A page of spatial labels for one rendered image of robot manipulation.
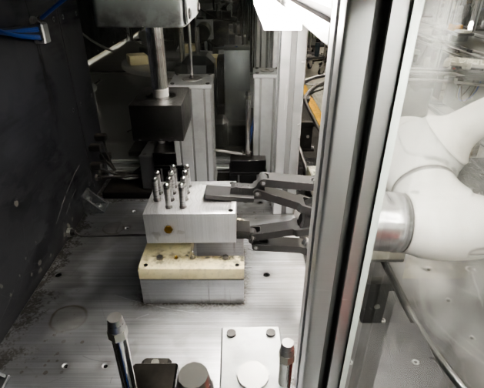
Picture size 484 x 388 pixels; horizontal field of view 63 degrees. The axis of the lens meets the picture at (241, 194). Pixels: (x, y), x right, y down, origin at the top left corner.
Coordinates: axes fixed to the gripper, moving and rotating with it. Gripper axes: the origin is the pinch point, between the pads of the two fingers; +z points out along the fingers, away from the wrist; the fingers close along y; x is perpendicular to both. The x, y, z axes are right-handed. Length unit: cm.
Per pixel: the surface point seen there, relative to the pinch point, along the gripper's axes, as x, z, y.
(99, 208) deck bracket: -18.9, 25.9, -13.4
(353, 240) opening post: 22.9, -10.8, 12.2
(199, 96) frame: -24.7, 6.6, 9.6
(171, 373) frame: 28.5, 3.4, 1.6
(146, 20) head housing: 5.8, 9.4, 25.7
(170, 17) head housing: 5.8, 7.0, 26.2
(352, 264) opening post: 22.8, -11.3, 9.7
